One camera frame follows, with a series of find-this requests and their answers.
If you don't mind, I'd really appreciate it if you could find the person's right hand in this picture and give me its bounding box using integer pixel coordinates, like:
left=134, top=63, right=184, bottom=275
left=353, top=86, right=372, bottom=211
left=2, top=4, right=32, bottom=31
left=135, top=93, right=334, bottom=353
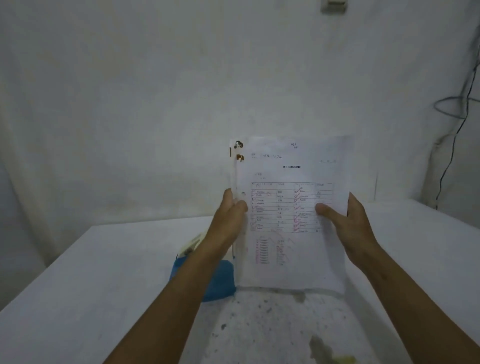
left=315, top=192, right=380, bottom=269

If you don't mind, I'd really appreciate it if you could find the person's left hand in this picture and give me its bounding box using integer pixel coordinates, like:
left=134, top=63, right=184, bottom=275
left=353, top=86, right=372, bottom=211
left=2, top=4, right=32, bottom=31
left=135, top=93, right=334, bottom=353
left=204, top=188, right=249, bottom=254

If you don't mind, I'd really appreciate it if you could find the printed paper sheet stack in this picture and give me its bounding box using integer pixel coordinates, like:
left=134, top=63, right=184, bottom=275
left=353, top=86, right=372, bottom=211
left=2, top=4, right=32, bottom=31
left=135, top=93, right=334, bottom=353
left=229, top=136, right=353, bottom=297

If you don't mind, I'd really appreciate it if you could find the person's left forearm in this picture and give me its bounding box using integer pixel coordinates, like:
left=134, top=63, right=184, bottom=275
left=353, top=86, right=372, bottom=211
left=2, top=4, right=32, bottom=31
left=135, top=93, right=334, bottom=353
left=103, top=239, right=227, bottom=364

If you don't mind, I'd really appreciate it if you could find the person's right forearm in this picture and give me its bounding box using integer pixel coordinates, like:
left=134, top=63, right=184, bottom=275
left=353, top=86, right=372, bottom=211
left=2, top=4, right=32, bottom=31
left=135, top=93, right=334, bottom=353
left=358, top=244, right=480, bottom=364

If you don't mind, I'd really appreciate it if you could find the cream coloured object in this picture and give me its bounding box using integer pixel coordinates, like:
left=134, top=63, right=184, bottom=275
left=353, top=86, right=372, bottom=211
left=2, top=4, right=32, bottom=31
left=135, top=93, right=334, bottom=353
left=177, top=232, right=208, bottom=259

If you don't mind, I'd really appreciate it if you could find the blue cloth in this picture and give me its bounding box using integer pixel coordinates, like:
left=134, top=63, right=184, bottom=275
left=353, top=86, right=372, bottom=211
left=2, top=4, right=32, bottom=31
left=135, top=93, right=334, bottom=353
left=169, top=256, right=237, bottom=303

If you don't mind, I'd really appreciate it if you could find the black cable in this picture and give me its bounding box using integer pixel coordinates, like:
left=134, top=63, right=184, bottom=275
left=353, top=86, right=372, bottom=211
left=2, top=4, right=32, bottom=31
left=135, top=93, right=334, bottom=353
left=434, top=49, right=480, bottom=211

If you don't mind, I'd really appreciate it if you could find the grey wall fixture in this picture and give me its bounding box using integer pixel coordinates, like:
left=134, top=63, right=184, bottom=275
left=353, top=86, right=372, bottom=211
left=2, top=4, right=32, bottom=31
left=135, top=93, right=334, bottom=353
left=320, top=0, right=348, bottom=14

